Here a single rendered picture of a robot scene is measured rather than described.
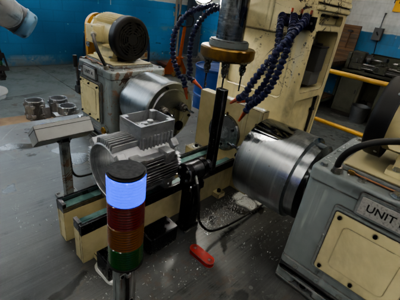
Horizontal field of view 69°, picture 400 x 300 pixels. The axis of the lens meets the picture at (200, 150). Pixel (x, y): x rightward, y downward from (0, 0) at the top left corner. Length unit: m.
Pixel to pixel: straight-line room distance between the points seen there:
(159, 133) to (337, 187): 0.47
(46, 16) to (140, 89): 5.43
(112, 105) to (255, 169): 0.72
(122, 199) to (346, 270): 0.54
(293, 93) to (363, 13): 5.09
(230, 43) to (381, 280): 0.72
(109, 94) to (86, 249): 0.68
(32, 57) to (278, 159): 6.03
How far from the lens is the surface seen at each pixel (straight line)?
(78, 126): 0.98
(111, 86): 1.27
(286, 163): 0.78
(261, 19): 1.16
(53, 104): 3.48
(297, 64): 1.08
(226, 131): 1.12
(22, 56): 6.48
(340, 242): 0.74
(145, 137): 0.79
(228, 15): 0.96
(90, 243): 0.85
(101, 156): 0.90
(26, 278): 0.89
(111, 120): 1.32
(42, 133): 0.94
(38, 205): 1.10
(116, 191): 0.44
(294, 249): 0.83
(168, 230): 0.87
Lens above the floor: 1.45
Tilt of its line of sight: 27 degrees down
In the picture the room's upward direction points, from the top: 8 degrees clockwise
